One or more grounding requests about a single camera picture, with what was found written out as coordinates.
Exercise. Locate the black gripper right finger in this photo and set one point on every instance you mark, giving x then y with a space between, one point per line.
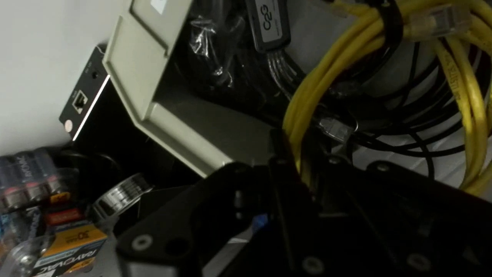
335 163

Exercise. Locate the black network adapter box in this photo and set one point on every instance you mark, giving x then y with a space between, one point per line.
85 101

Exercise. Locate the pack of AA batteries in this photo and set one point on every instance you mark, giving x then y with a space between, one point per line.
31 180

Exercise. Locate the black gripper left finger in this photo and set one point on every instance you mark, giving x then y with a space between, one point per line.
286 155

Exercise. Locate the beige storage bin with label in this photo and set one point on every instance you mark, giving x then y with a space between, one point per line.
205 132

